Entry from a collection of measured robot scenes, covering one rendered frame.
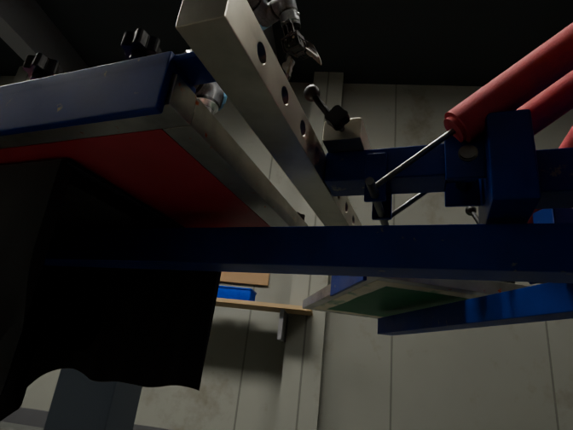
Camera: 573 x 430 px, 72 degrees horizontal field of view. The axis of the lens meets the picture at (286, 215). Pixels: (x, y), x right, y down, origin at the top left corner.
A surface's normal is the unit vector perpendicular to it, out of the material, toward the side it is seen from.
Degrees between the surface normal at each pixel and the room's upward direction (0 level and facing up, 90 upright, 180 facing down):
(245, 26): 90
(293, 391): 90
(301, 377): 90
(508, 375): 90
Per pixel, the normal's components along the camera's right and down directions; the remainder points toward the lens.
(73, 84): -0.34, -0.36
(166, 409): -0.10, -0.36
